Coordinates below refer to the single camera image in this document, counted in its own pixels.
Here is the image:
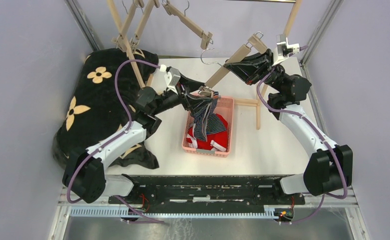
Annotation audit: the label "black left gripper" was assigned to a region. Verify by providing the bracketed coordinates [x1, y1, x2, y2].
[152, 72, 214, 116]

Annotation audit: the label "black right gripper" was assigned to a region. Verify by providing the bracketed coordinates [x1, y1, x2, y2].
[225, 48, 288, 93]

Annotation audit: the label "wooden hanger holding striped boxers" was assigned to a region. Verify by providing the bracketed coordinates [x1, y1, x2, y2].
[200, 31, 268, 90]

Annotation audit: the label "dark striped boxer shorts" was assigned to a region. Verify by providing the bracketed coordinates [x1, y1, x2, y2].
[191, 91, 224, 141]

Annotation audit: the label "pink perforated plastic basket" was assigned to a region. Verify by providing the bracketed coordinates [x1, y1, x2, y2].
[182, 96, 234, 158]

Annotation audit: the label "red printed underwear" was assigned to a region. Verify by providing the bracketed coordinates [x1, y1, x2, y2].
[185, 114, 229, 152]

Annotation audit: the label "wooden hanger holding red underwear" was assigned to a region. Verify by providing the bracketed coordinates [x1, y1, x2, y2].
[161, 0, 214, 50]

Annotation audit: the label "wooden clip hanger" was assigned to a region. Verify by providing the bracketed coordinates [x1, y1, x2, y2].
[130, 0, 160, 52]
[116, 0, 145, 52]

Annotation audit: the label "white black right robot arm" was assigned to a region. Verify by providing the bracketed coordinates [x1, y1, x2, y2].
[224, 49, 353, 204]

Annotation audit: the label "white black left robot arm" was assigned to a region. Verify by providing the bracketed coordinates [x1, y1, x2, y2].
[63, 73, 220, 204]

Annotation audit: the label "empty wooden clip hanger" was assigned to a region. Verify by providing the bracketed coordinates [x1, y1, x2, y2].
[116, 0, 145, 52]

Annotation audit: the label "black beige flower blanket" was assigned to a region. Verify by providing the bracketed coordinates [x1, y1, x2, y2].
[52, 48, 140, 168]

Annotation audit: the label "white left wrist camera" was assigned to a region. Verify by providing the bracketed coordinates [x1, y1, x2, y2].
[159, 64, 181, 94]

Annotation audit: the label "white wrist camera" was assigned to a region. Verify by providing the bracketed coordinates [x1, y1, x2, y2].
[159, 64, 181, 94]
[272, 34, 301, 66]

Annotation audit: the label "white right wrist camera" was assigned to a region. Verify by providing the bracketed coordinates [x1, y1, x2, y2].
[272, 34, 301, 66]

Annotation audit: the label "wooden clothes rack frame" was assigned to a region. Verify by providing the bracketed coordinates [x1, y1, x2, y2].
[106, 0, 303, 130]

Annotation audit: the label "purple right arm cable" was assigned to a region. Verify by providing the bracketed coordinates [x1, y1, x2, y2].
[256, 44, 348, 200]

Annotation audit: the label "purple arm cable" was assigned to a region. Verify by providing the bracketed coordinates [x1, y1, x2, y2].
[256, 44, 348, 200]
[66, 59, 162, 204]

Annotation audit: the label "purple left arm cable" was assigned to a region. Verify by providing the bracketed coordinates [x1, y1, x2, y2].
[66, 59, 162, 204]

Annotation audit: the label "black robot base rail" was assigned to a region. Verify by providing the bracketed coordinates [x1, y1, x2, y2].
[123, 175, 306, 219]

